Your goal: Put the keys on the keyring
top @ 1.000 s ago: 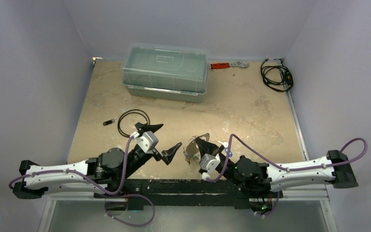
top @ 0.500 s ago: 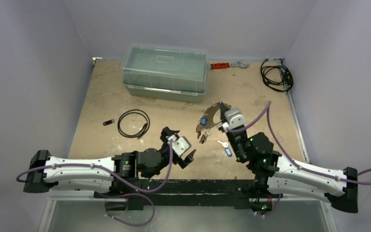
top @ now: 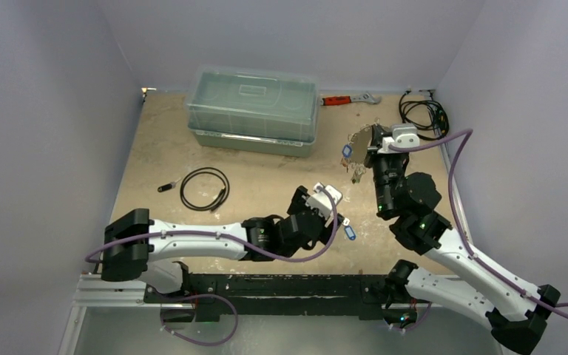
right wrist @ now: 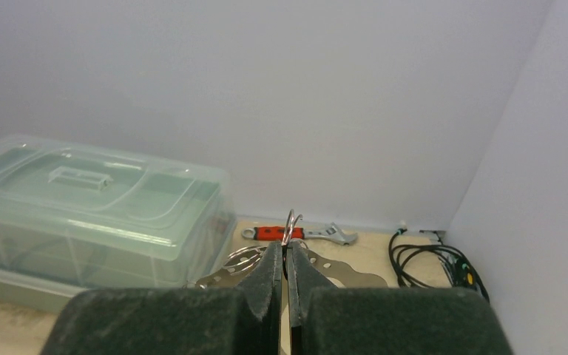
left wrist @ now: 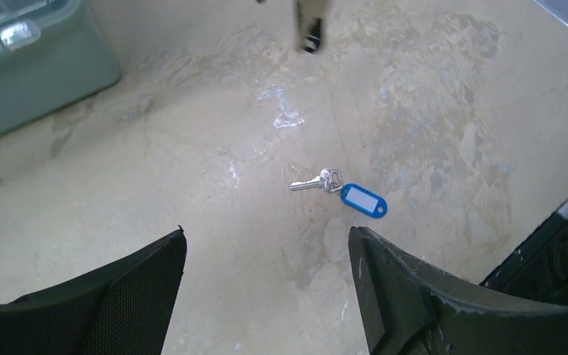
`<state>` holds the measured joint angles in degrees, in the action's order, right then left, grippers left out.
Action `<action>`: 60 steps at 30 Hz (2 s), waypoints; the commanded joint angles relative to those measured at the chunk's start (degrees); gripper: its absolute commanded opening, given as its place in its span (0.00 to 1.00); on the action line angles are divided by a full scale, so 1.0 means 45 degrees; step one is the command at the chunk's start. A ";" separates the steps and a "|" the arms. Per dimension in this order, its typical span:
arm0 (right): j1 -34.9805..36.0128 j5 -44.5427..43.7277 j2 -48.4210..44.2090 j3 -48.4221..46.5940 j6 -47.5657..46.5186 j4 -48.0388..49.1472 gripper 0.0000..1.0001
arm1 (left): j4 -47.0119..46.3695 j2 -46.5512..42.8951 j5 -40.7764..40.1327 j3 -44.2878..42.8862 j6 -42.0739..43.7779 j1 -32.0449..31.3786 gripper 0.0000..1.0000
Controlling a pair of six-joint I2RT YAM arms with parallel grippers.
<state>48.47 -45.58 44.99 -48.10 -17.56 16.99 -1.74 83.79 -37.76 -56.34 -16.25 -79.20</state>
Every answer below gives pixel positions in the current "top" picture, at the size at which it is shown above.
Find metal keyring plate with keys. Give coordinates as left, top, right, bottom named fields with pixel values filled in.
left=340, top=118, right=379, bottom=184

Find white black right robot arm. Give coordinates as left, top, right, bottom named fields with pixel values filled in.
left=364, top=124, right=561, bottom=354

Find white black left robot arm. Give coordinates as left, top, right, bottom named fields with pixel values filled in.
left=86, top=183, right=351, bottom=302

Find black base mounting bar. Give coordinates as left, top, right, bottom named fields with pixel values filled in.
left=144, top=274, right=412, bottom=322

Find green clear-lid storage box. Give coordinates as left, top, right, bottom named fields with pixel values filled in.
left=184, top=65, right=320, bottom=158

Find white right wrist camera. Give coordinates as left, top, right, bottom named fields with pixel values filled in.
left=379, top=124, right=420, bottom=154

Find black coiled cable bundle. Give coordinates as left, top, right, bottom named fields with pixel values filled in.
left=398, top=89, right=450, bottom=142

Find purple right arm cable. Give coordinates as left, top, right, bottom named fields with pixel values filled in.
left=388, top=128, right=568, bottom=328

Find red handled adjustable wrench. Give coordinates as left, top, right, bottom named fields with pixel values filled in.
left=320, top=92, right=382, bottom=107

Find black USB cable loop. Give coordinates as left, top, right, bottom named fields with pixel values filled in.
left=179, top=166, right=231, bottom=212

